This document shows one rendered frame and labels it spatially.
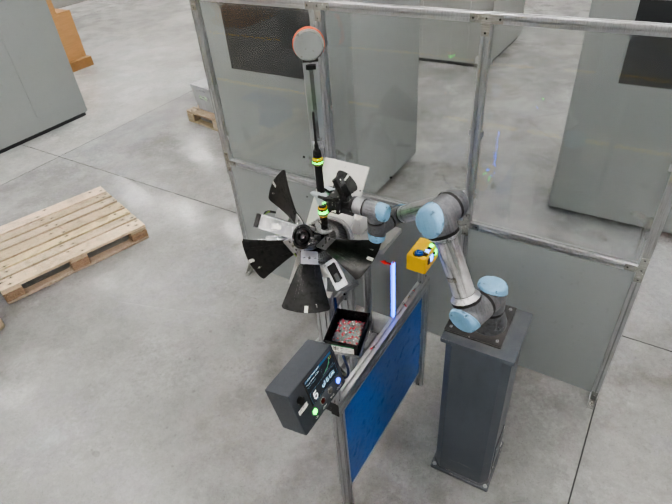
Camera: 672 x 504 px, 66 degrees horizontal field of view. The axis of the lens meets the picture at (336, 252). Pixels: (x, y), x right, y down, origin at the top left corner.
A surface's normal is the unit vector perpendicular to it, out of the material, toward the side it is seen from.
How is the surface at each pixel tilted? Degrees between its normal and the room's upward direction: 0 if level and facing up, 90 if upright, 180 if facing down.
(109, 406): 0
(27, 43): 90
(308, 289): 50
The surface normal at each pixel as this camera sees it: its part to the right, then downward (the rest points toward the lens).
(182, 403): -0.07, -0.79
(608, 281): -0.52, 0.55
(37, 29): 0.85, 0.28
